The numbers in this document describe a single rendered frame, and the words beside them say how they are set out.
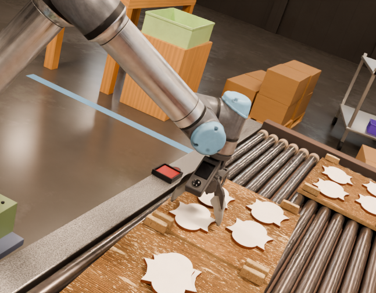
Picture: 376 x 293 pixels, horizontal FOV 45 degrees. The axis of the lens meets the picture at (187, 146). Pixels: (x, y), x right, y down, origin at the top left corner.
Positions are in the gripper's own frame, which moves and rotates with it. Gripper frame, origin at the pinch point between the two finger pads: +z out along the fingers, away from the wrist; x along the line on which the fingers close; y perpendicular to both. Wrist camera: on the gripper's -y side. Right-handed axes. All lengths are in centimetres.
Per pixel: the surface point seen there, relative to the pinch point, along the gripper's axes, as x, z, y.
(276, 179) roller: -13, 2, 52
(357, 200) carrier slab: -41, -1, 59
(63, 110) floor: 186, 93, 201
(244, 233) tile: -14.4, 0.1, 4.0
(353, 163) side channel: -36, -1, 96
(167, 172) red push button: 17.3, 1.7, 18.2
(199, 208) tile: 0.2, 0.2, 5.1
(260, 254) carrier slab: -20.7, 1.1, -0.1
